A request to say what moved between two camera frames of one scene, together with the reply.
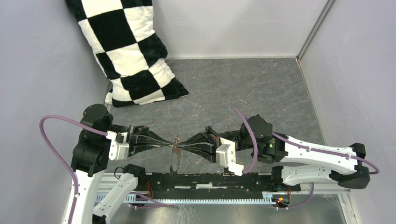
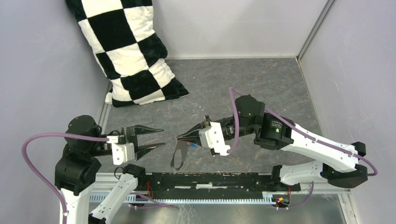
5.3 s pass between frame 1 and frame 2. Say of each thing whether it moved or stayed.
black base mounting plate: stayed
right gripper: moved
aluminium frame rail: stayed
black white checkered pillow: stayed
